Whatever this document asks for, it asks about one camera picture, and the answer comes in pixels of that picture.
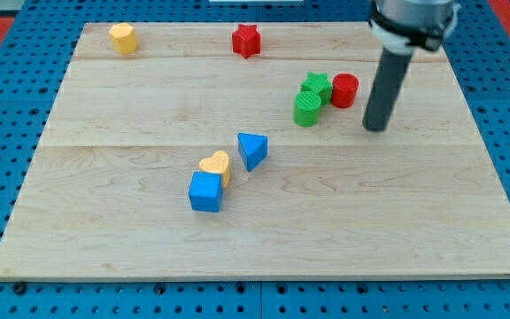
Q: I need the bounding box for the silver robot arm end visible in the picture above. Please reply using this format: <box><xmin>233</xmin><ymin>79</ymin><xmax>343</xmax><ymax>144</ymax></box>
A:
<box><xmin>369</xmin><ymin>0</ymin><xmax>460</xmax><ymax>56</ymax></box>

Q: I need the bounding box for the blue cube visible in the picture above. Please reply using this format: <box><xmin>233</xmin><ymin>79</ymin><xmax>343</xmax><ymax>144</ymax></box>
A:
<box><xmin>189</xmin><ymin>171</ymin><xmax>223</xmax><ymax>213</ymax></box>

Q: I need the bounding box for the green star block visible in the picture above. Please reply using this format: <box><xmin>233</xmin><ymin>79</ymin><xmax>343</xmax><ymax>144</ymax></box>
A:
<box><xmin>300</xmin><ymin>72</ymin><xmax>333</xmax><ymax>105</ymax></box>

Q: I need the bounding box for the red star block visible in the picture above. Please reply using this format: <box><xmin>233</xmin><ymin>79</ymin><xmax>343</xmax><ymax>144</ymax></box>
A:
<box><xmin>232</xmin><ymin>24</ymin><xmax>261</xmax><ymax>58</ymax></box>

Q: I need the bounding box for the blue triangle block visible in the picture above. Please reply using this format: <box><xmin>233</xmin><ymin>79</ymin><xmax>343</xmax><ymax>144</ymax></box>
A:
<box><xmin>237</xmin><ymin>133</ymin><xmax>268</xmax><ymax>172</ymax></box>

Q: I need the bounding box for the wooden board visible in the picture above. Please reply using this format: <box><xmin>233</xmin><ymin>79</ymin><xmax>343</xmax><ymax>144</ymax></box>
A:
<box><xmin>0</xmin><ymin>23</ymin><xmax>510</xmax><ymax>282</ymax></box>

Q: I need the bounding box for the yellow heart block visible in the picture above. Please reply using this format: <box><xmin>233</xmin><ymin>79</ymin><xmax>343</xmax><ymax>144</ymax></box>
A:
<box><xmin>198</xmin><ymin>150</ymin><xmax>231</xmax><ymax>188</ymax></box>

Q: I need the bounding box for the green cylinder block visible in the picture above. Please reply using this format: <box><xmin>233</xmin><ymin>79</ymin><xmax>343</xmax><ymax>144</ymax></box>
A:
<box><xmin>293</xmin><ymin>91</ymin><xmax>321</xmax><ymax>127</ymax></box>

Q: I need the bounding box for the red cylinder block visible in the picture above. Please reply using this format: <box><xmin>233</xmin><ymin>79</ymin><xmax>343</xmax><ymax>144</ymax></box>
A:
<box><xmin>330</xmin><ymin>74</ymin><xmax>359</xmax><ymax>108</ymax></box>

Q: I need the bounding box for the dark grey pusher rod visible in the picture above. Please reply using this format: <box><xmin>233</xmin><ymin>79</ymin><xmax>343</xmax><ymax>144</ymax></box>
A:
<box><xmin>362</xmin><ymin>49</ymin><xmax>413</xmax><ymax>132</ymax></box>

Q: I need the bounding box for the yellow hexagon block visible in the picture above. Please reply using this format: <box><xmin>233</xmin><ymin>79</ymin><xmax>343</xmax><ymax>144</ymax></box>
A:
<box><xmin>108</xmin><ymin>22</ymin><xmax>139</xmax><ymax>55</ymax></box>

